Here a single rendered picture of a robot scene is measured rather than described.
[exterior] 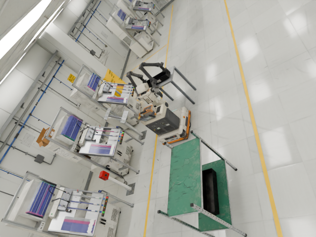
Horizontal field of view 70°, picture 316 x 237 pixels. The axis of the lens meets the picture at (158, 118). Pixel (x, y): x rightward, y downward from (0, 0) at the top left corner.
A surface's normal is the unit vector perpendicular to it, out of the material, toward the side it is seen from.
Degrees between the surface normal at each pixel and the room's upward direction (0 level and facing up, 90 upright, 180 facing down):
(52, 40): 90
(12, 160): 90
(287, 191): 0
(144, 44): 90
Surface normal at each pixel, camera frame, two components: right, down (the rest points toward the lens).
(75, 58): -0.10, 0.76
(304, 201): -0.67, -0.53
